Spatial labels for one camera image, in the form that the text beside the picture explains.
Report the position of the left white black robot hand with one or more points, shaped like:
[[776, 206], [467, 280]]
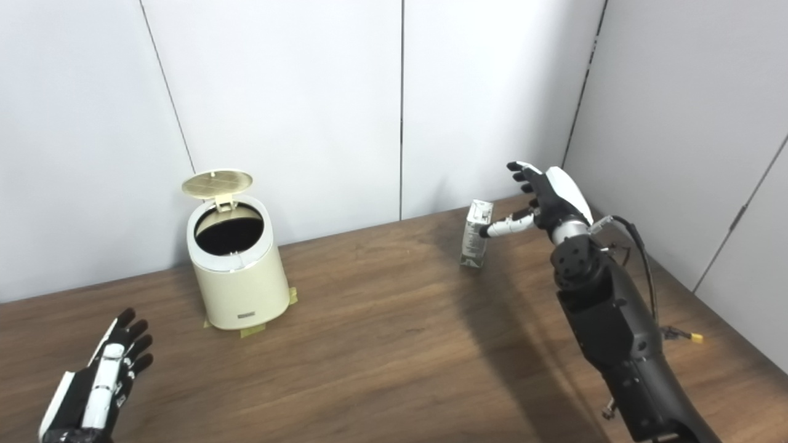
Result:
[[92, 394]]

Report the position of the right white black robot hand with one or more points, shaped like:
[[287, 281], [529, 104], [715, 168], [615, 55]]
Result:
[[557, 197]]

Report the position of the white green milk carton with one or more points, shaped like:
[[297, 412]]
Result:
[[474, 243]]

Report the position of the cream round bin lid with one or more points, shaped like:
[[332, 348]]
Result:
[[217, 183]]

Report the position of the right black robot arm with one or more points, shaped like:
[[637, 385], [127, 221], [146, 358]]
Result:
[[615, 326]]

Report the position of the cream-colored bin body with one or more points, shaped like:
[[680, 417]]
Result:
[[243, 289]]

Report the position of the black wall seam clip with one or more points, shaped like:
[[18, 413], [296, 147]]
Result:
[[739, 216]]

